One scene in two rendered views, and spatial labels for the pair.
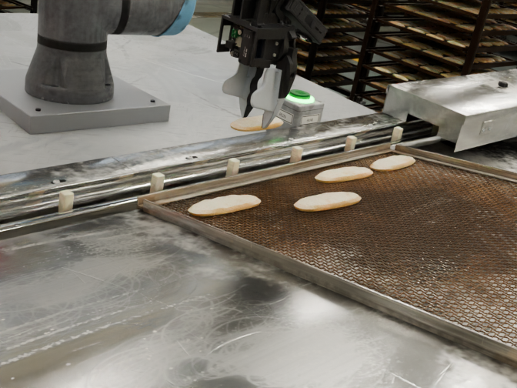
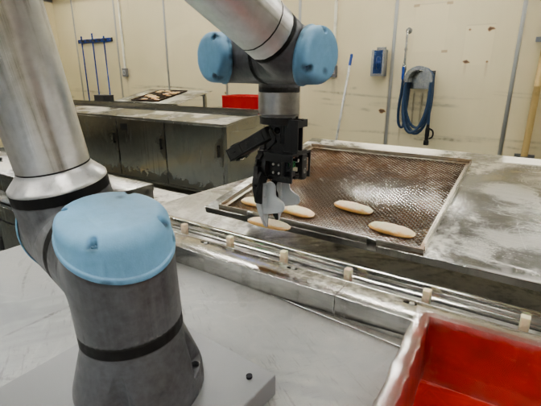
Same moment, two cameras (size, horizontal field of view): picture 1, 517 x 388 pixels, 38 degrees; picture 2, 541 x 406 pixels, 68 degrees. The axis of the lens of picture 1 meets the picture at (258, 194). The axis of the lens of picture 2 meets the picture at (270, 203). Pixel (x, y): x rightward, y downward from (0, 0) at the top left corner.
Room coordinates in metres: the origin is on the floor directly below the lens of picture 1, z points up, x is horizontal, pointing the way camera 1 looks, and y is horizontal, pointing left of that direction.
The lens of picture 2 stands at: (1.16, 0.78, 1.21)
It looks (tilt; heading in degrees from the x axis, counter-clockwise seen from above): 18 degrees down; 263
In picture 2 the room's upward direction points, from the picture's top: straight up
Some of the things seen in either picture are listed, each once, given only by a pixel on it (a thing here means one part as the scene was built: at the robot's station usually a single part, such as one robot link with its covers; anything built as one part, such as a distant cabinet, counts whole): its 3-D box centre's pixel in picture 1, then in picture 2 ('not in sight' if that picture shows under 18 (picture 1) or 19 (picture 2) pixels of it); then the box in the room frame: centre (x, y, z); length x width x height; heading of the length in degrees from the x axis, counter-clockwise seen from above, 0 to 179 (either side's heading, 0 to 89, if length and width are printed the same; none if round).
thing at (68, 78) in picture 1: (71, 64); (136, 350); (1.26, 0.36, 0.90); 0.15 x 0.15 x 0.10
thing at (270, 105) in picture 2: not in sight; (279, 105); (1.04, 0.03, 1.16); 0.08 x 0.08 x 0.05
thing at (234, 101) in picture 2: not in sight; (249, 101); (0.80, -3.79, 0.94); 0.51 x 0.36 x 0.13; 143
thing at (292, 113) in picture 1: (294, 126); not in sight; (1.33, -0.04, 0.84); 0.08 x 0.08 x 0.11; 49
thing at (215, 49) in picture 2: not in sight; (241, 58); (1.12, 0.11, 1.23); 0.11 x 0.11 x 0.08; 37
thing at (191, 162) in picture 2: not in sight; (162, 136); (1.82, -4.14, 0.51); 3.00 x 1.26 x 1.03; 139
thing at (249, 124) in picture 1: (257, 122); (268, 222); (1.06, 0.02, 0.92); 0.10 x 0.04 x 0.01; 139
